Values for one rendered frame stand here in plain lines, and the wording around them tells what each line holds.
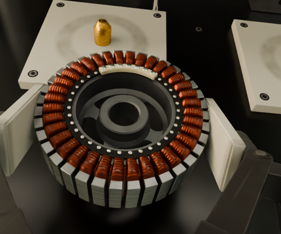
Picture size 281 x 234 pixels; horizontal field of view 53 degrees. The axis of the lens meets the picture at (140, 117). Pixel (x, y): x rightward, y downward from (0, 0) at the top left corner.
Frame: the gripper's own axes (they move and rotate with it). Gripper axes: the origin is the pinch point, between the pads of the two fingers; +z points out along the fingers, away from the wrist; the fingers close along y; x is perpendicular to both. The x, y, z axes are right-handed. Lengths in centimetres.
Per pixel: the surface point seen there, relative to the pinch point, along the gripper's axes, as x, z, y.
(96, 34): 3.4, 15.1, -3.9
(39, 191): -7.6, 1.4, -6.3
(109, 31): 3.8, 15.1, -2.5
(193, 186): -6.8, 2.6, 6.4
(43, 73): -0.5, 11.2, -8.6
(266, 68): 1.6, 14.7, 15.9
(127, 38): 3.0, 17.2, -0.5
